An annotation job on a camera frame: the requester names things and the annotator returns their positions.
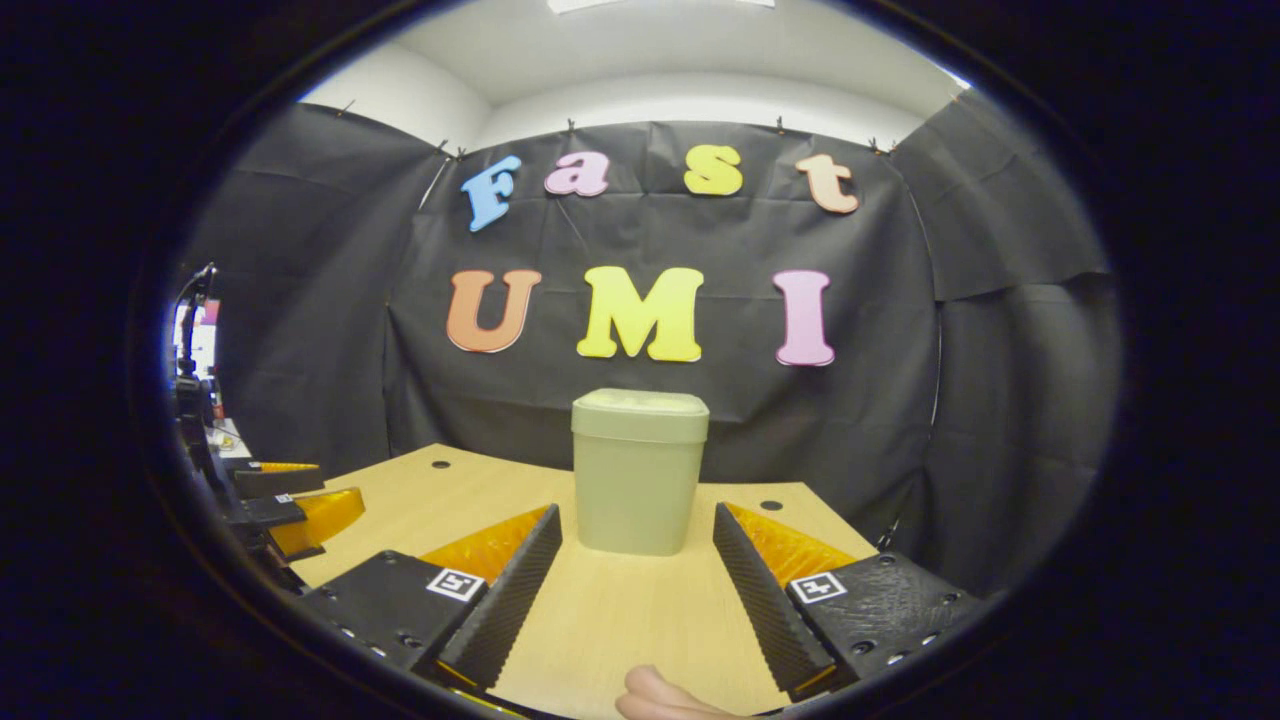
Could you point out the white side table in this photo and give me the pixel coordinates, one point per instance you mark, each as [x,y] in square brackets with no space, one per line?
[228,440]

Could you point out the wooden desktop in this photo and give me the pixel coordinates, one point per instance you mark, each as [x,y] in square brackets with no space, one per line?
[620,620]

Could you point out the green desktop garbage bin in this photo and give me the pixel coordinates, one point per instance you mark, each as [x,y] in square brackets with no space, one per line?
[640,480]

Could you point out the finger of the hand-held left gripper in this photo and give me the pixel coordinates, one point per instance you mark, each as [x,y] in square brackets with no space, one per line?
[320,515]
[280,482]

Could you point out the white ceiling light panel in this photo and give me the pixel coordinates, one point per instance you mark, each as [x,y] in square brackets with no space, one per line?
[660,4]

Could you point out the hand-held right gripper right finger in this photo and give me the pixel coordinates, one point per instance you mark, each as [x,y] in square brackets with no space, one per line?
[760,600]

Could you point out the computer monitor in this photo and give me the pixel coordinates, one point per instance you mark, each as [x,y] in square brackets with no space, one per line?
[205,340]

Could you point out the black backdrop cloth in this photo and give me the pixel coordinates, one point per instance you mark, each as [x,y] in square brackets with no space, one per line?
[800,430]

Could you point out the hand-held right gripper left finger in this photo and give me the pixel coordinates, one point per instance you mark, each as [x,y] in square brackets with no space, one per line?
[510,600]

